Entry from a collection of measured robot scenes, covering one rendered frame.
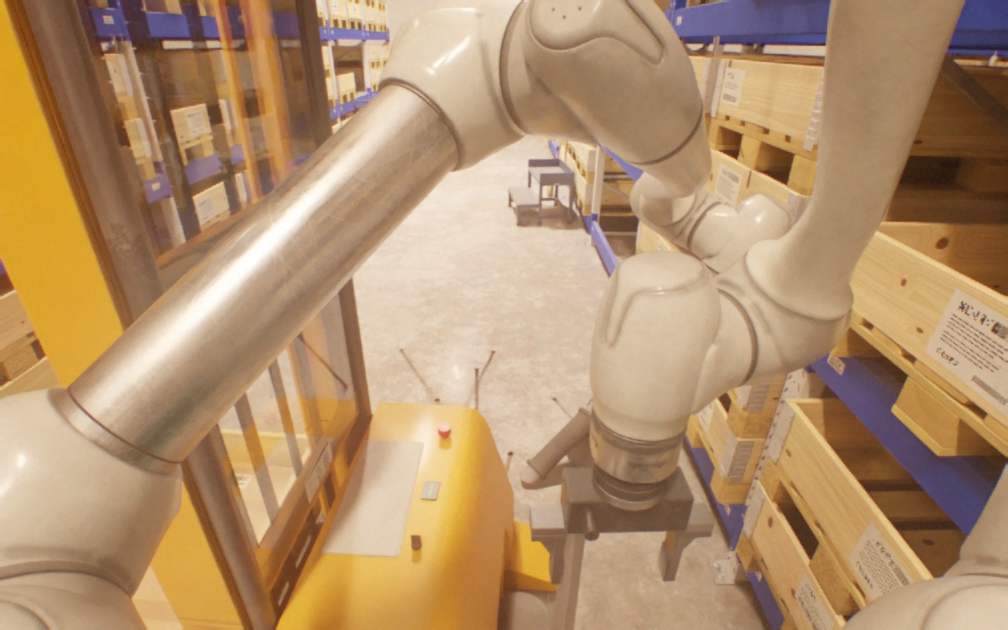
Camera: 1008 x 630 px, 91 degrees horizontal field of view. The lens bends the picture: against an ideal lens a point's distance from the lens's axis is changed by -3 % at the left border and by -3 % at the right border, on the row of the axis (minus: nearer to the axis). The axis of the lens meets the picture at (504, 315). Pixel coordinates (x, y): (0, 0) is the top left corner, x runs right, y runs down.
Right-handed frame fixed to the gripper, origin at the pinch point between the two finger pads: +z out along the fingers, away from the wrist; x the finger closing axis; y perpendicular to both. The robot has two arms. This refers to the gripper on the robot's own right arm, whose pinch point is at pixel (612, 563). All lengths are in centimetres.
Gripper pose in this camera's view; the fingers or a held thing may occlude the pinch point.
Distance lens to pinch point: 68.1
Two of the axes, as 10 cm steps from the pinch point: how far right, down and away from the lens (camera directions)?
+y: 0.3, 4.7, -8.8
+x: 10.0, 0.0, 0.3
